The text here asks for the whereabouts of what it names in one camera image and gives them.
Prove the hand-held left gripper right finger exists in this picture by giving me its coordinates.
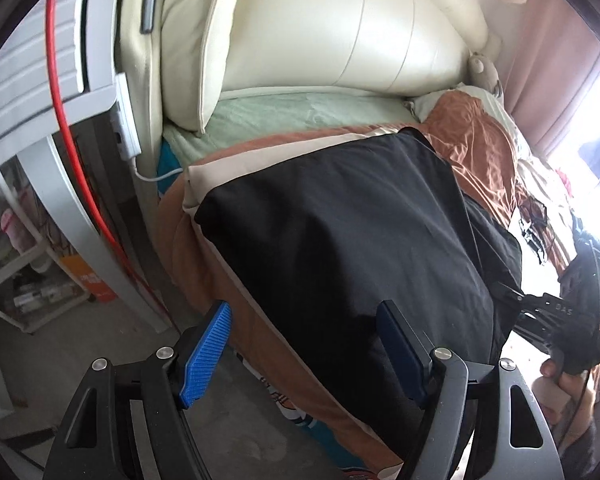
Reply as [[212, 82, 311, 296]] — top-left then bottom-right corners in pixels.
[[376, 300, 561, 480]]

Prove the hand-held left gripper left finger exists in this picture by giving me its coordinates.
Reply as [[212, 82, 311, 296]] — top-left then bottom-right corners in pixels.
[[42, 301, 233, 480]]

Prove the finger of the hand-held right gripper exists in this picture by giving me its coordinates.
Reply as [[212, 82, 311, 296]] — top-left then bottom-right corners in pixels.
[[512, 311, 554, 345], [492, 281, 548, 308]]

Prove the black button-up jacket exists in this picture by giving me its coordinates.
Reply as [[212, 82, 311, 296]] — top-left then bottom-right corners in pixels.
[[192, 127, 523, 461]]

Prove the person's right hand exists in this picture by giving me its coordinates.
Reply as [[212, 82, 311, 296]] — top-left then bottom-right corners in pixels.
[[539, 357, 595, 437]]

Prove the orange blanket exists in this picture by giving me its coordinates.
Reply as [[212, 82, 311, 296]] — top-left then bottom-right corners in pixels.
[[157, 92, 521, 466]]

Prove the orange box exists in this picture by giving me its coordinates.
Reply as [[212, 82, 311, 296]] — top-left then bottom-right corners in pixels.
[[62, 255, 118, 306]]

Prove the white storage rack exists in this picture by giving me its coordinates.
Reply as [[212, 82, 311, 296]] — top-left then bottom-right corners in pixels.
[[0, 160, 98, 336]]

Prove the light green pillow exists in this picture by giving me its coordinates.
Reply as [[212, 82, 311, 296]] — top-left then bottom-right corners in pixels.
[[412, 85, 518, 131]]

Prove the beige plush toy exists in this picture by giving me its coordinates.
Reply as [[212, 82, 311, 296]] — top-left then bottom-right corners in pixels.
[[467, 52, 503, 93]]

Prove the pink cup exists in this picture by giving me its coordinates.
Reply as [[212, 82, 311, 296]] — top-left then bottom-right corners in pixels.
[[0, 210, 23, 251]]

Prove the white power strip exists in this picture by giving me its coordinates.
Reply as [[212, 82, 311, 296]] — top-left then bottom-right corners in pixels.
[[111, 72, 143, 158]]

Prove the pink curtain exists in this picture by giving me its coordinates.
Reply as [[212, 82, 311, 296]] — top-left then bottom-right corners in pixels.
[[495, 0, 600, 156]]

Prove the light green bed sheet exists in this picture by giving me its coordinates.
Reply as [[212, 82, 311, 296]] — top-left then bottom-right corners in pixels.
[[162, 85, 421, 161]]

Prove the cream padded headboard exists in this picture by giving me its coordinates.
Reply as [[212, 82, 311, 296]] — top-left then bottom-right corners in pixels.
[[120, 0, 503, 133]]

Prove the white cable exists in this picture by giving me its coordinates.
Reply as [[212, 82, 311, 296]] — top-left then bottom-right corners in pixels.
[[130, 155, 186, 181]]

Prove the red cable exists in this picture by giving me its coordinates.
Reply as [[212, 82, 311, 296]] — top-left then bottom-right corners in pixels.
[[45, 0, 181, 333]]

